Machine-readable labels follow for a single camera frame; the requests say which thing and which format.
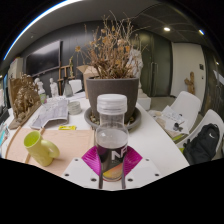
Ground grey printed newspaper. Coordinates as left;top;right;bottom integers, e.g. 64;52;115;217
29;99;70;130

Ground grey plant saucer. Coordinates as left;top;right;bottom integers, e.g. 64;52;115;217
83;106;143;131

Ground white chair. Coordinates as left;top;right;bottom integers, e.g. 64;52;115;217
68;79;84;94
176;109;224;158
169;90;203;133

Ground long ceiling light strip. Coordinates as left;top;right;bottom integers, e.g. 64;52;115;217
3;0;84;61

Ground wooden easel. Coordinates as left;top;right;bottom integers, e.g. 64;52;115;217
57;56;76;96

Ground dark wall screen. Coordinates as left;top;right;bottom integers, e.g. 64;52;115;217
24;39;64;77

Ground white cabinet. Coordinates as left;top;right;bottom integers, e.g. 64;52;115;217
8;56;24;79

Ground wooden standing figure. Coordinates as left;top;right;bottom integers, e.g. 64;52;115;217
184;71;196;95

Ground white plaster figurine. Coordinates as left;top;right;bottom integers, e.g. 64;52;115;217
49;77;59;98

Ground cardboard box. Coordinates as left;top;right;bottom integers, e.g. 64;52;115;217
76;64;101;99

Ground tall white plaster statue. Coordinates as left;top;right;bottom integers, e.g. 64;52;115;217
127;48;145;98

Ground yellow-green mug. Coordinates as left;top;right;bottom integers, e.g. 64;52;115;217
23;130;61;168

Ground dried plant in grey pot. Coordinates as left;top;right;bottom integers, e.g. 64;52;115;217
74;11;149;124

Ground white printed paper sheets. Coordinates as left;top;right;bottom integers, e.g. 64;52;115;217
161;105;190;135

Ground clear drink bottle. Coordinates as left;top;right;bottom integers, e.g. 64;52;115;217
94;93;130;183

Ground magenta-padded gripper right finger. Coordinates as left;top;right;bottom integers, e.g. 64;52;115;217
122;145;163;190

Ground white plaster bust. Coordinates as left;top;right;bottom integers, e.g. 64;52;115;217
34;77;44;92

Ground black backpack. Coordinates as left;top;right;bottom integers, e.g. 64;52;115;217
182;123;221;166

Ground light wooden board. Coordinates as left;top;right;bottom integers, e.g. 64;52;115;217
4;128;96;178

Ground brown carved relief sculpture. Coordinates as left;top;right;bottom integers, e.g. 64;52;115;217
8;73;43;130

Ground spray bottle with green label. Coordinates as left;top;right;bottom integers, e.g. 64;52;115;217
37;87;48;104

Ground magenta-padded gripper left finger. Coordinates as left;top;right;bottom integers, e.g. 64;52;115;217
62;145;103;190

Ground yellow packet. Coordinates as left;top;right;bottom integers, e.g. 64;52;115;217
58;124;78;131

